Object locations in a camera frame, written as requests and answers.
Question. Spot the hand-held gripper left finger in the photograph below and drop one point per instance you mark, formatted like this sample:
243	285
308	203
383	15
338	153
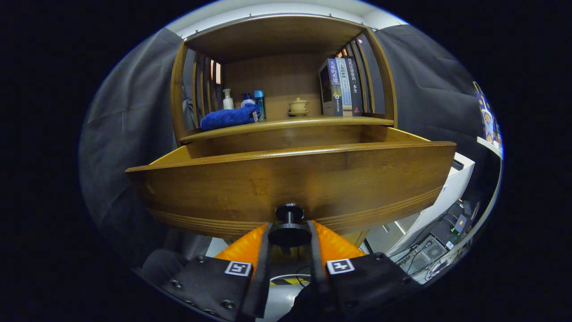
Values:
261	277

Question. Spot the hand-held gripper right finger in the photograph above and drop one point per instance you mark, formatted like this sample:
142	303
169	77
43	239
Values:
316	264

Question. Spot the brown wooden drawer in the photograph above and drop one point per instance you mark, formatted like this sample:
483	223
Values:
290	179

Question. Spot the wooden countertop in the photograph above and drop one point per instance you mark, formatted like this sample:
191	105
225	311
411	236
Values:
313	120

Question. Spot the white low cabinet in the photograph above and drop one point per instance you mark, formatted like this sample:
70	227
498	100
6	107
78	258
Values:
447	192

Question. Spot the brown wooden cabinet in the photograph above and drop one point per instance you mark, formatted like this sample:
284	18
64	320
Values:
277	76

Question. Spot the black computer tower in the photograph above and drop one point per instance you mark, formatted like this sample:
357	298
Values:
435	250

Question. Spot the beige saucer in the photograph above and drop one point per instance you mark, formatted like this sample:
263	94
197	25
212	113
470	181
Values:
298	114

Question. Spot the beige lidded teacup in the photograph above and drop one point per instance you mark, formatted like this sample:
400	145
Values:
298	106

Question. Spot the folded blue towel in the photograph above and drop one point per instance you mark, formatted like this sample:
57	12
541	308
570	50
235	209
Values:
225	118

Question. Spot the teal slim bottle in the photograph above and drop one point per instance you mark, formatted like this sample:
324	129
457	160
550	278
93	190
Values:
259	103

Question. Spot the white bottle blue cap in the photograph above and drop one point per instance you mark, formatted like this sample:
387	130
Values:
247	102

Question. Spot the white pump bottle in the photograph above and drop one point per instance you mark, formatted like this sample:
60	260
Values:
228	103

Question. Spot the blue spine book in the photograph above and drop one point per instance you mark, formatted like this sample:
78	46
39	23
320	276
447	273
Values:
335	85

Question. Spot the pale grey spine book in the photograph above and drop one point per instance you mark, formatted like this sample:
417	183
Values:
345	85

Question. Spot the black spine book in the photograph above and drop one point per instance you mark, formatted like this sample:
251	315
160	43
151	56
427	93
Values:
355	85

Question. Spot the white side shelf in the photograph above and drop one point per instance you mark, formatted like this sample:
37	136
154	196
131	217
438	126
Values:
489	145

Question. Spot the blue dotted gift bag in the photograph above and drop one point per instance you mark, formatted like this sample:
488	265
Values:
482	105

